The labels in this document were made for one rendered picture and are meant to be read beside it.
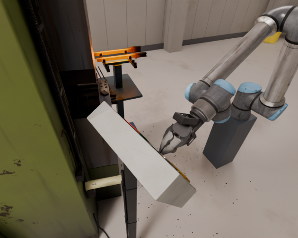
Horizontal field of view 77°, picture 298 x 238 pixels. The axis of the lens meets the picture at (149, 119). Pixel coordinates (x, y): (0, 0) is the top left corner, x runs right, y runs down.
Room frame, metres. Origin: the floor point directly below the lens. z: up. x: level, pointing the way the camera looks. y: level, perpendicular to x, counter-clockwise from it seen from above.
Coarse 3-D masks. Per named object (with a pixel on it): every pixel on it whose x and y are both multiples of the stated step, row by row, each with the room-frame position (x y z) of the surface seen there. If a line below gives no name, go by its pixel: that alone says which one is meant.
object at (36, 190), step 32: (0, 0) 0.42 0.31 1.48; (0, 32) 0.41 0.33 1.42; (0, 64) 0.40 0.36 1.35; (32, 64) 0.44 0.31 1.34; (0, 96) 0.39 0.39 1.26; (32, 96) 0.41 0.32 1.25; (64, 96) 0.65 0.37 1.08; (0, 128) 0.38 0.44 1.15; (32, 128) 0.40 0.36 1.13; (64, 128) 0.51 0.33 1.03; (0, 160) 0.36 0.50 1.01; (32, 160) 0.39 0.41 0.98; (64, 160) 0.42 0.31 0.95; (0, 192) 0.34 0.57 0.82; (32, 192) 0.37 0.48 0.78; (64, 192) 0.40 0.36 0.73; (0, 224) 0.31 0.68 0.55; (32, 224) 0.34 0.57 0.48; (64, 224) 0.38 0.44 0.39; (96, 224) 0.47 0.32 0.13
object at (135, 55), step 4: (140, 52) 1.51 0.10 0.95; (144, 52) 1.52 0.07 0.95; (112, 56) 1.41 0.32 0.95; (116, 56) 1.42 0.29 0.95; (120, 56) 1.42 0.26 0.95; (124, 56) 1.43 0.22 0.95; (128, 56) 1.44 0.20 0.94; (132, 56) 1.46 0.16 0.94; (136, 56) 1.46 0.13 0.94; (140, 56) 1.49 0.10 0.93; (144, 56) 1.50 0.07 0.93; (100, 60) 1.35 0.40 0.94; (108, 60) 1.37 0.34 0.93
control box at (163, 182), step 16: (96, 112) 0.45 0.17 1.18; (112, 112) 0.43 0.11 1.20; (96, 128) 0.39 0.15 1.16; (112, 128) 0.38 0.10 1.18; (128, 128) 0.37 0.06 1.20; (112, 144) 0.33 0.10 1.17; (128, 144) 0.32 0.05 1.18; (144, 144) 0.31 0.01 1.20; (128, 160) 0.28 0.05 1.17; (144, 160) 0.27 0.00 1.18; (160, 160) 0.27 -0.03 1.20; (144, 176) 0.24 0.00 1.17; (160, 176) 0.23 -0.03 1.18; (176, 176) 0.23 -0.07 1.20; (160, 192) 0.20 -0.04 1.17; (176, 192) 0.24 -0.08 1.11; (192, 192) 0.30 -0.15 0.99
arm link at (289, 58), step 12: (288, 12) 0.99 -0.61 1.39; (288, 24) 0.97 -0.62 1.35; (288, 36) 0.97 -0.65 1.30; (288, 48) 0.96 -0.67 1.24; (288, 60) 0.96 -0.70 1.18; (276, 72) 1.01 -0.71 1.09; (288, 72) 0.97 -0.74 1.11; (276, 84) 1.00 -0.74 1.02; (288, 84) 0.99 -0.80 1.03; (264, 96) 1.07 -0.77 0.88; (276, 96) 1.01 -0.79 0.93; (252, 108) 1.11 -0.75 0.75; (264, 108) 1.04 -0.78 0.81; (276, 108) 1.01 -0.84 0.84
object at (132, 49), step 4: (128, 48) 1.60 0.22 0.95; (132, 48) 1.60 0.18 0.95; (136, 48) 1.61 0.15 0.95; (96, 52) 1.46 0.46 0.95; (100, 52) 1.47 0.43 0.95; (104, 52) 1.48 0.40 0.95; (108, 52) 1.49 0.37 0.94; (112, 52) 1.51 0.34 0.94; (116, 52) 1.52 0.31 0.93; (120, 52) 1.54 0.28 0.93; (132, 52) 1.58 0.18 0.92
